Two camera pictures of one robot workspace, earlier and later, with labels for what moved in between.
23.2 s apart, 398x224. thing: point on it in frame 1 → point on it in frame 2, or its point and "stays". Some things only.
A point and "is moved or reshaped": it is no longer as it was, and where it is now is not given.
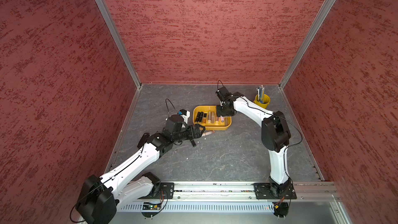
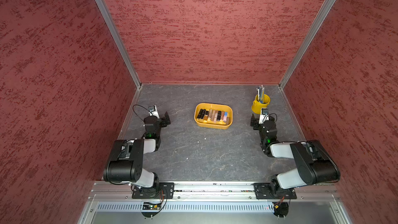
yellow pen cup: [267, 100] stays
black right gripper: [219, 112] → [254, 122]
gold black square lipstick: [204, 121] is moved or reshaped
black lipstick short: [200, 117] is moved or reshaped
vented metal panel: [232, 207] stays
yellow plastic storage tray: [207, 115] stays
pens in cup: [260, 91] stays
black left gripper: [191, 135] → [162, 120]
